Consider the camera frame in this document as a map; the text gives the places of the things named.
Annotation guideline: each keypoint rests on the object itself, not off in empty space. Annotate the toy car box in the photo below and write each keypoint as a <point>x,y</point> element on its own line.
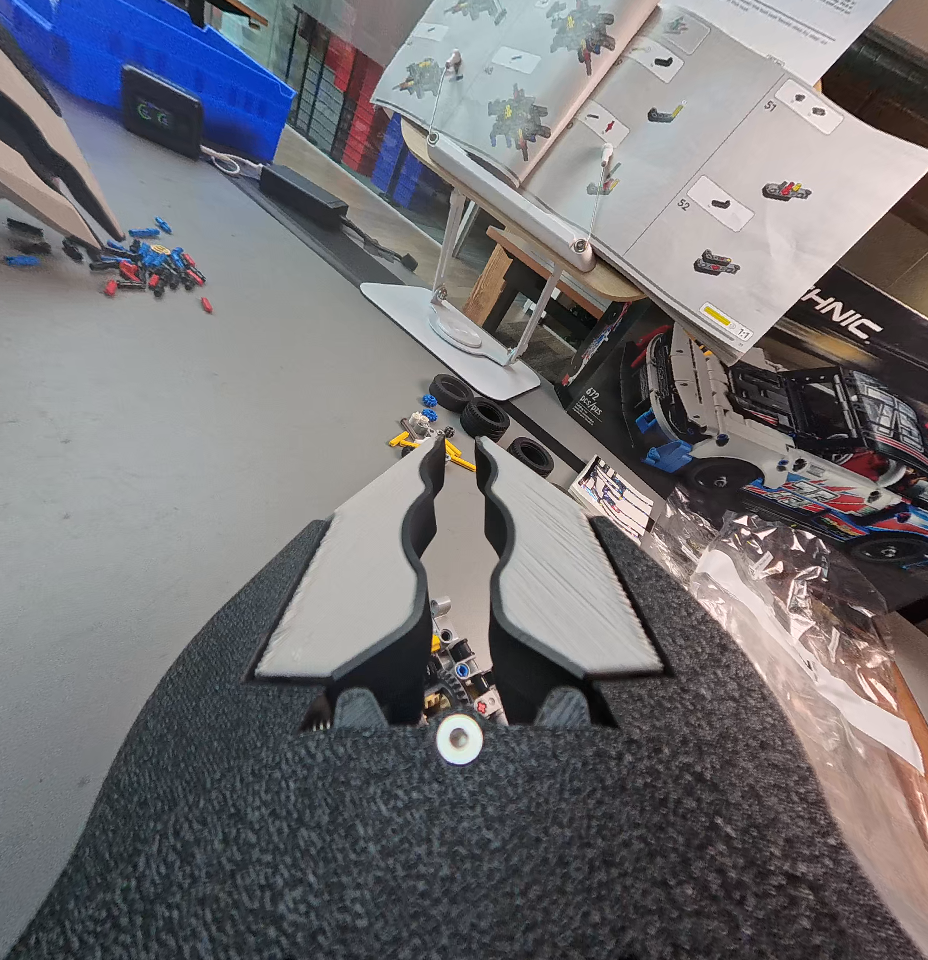
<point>809,420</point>

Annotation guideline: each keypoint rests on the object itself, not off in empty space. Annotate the shelf of red blue bins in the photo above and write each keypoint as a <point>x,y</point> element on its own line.
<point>359,127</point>

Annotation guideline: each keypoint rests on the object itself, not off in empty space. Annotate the pile of small connector pins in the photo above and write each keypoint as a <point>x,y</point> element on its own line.
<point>145,262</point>

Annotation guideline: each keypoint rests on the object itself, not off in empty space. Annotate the blue plastic storage bin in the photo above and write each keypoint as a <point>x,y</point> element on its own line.
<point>239,90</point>

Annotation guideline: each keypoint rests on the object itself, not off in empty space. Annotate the wooden table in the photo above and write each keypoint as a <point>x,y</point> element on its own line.
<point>494,285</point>

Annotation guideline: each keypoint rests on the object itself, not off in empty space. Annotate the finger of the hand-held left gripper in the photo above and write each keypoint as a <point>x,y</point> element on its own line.
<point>21,199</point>
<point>36,105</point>

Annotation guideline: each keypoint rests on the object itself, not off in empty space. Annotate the black power station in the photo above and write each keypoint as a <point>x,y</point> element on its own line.
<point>160,112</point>

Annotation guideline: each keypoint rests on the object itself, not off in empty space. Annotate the instruction booklet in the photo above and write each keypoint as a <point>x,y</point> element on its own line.
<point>734,150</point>

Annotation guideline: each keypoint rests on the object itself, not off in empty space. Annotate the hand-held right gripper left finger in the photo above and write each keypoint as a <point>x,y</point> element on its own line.
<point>344,592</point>

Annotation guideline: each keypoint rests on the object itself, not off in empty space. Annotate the grey desk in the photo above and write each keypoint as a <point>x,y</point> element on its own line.
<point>171,450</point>

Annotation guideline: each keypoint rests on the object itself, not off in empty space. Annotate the black toy tire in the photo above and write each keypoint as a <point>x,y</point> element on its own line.
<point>450,391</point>
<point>530,454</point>
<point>485,418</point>

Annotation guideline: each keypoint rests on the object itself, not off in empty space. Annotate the black power adapter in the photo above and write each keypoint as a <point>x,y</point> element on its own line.
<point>299,187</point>

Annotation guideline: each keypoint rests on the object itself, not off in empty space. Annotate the silver book stand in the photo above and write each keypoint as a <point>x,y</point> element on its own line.
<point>449,315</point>

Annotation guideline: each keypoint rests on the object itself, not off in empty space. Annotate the sticker sheet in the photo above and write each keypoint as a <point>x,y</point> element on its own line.
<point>606,495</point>

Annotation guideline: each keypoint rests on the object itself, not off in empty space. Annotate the grey brick model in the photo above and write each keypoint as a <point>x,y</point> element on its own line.
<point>453,660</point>

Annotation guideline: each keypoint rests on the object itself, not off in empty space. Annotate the black pipe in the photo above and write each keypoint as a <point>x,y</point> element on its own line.
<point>899,52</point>

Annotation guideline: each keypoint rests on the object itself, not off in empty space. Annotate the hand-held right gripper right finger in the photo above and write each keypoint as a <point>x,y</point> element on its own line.
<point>569,592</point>

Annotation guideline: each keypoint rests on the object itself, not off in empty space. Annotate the small yellow grey brick assembly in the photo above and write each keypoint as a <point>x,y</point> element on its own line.
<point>415,426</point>

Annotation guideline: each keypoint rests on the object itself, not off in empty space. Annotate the clear plastic bag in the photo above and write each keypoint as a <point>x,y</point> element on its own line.
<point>771,570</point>

